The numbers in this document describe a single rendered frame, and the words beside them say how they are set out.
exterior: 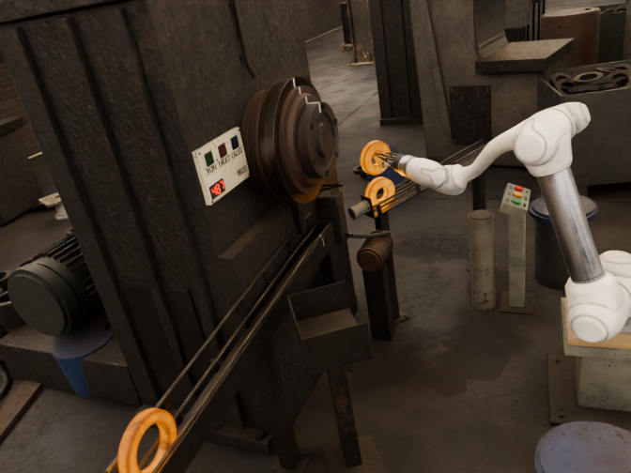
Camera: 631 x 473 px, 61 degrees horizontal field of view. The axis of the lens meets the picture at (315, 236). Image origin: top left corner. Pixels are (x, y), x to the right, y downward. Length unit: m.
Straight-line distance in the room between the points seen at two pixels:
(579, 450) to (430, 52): 3.55
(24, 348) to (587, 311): 2.53
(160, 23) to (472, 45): 3.20
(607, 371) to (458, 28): 3.01
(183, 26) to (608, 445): 1.67
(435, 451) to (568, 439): 0.66
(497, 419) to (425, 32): 3.19
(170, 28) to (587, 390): 1.93
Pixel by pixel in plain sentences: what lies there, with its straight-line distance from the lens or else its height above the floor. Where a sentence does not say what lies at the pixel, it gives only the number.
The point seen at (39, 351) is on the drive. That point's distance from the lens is 3.00.
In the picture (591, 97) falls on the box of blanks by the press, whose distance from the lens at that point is 3.84.
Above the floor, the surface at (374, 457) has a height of 0.01.
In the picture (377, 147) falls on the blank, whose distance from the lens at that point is 2.44.
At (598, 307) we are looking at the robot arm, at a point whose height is 0.60.
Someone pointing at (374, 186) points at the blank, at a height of 0.76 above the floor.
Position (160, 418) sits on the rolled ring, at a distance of 1.49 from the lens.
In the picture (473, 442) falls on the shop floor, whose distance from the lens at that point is 2.24.
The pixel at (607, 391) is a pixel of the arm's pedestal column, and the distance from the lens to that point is 2.34.
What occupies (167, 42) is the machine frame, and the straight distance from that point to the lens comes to 1.68.
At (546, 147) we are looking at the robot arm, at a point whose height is 1.11.
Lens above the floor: 1.66
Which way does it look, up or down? 26 degrees down
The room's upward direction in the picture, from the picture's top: 10 degrees counter-clockwise
